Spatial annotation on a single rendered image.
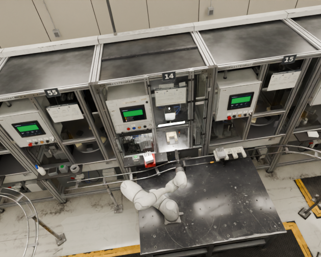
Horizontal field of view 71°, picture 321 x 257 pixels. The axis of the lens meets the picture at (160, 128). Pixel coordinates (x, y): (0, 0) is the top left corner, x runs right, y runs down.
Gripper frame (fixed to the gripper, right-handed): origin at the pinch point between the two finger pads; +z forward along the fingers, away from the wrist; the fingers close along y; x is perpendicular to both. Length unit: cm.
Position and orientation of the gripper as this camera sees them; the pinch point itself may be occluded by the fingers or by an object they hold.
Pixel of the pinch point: (176, 153)
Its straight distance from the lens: 255.6
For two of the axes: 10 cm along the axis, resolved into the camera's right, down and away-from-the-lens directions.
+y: -0.9, -6.8, -7.2
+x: -9.9, 1.4, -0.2
